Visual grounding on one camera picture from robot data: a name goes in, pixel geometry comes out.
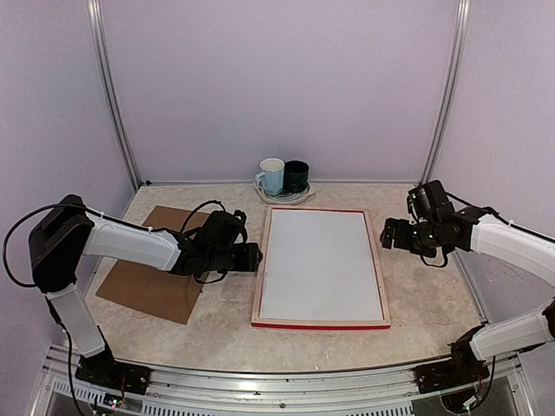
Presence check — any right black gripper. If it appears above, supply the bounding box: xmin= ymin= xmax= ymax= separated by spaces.
xmin=381 ymin=218 xmax=441 ymax=257

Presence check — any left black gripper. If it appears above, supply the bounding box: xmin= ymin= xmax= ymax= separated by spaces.
xmin=207 ymin=243 xmax=263 ymax=272

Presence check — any brown backing board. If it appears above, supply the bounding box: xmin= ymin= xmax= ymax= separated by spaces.
xmin=95 ymin=205 xmax=213 ymax=325

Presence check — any red and dark photo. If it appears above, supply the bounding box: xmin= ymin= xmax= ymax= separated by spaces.
xmin=259 ymin=209 xmax=386 ymax=322

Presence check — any red and wood picture frame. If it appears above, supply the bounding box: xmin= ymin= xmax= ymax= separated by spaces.
xmin=250 ymin=205 xmax=393 ymax=331

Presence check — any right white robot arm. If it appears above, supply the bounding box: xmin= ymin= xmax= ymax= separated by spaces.
xmin=380 ymin=180 xmax=554 ymax=385

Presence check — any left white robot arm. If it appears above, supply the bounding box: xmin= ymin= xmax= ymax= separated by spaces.
xmin=28 ymin=194 xmax=263 ymax=386

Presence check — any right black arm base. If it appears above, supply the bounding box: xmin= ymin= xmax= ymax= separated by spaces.
xmin=415 ymin=326 xmax=490 ymax=394

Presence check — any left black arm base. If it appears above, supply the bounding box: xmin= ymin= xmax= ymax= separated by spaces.
xmin=75 ymin=335 xmax=152 ymax=395

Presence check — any light blue mug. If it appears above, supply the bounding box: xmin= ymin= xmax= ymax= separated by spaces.
xmin=254 ymin=158 xmax=285 ymax=196

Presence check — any white plate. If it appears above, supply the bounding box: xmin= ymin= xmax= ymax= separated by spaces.
xmin=253 ymin=181 xmax=316 ymax=205

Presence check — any dark green mug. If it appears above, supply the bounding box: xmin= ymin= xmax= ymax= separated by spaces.
xmin=284 ymin=160 xmax=310 ymax=193

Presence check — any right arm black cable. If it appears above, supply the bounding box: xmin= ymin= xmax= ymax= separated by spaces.
xmin=446 ymin=190 xmax=555 ymax=244

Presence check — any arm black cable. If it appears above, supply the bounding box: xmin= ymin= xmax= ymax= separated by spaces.
xmin=2 ymin=198 xmax=226 ymax=289
xmin=446 ymin=190 xmax=555 ymax=244

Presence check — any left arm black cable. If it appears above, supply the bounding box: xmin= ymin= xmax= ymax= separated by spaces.
xmin=2 ymin=198 xmax=226 ymax=289

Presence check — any right aluminium corner post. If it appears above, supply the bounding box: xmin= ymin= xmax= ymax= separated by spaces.
xmin=419 ymin=0 xmax=472 ymax=185

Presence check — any aluminium corner post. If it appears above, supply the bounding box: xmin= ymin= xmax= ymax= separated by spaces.
xmin=419 ymin=0 xmax=472 ymax=185
xmin=87 ymin=0 xmax=142 ymax=191

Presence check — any left aluminium corner post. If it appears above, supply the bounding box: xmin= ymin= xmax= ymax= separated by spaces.
xmin=87 ymin=0 xmax=142 ymax=191

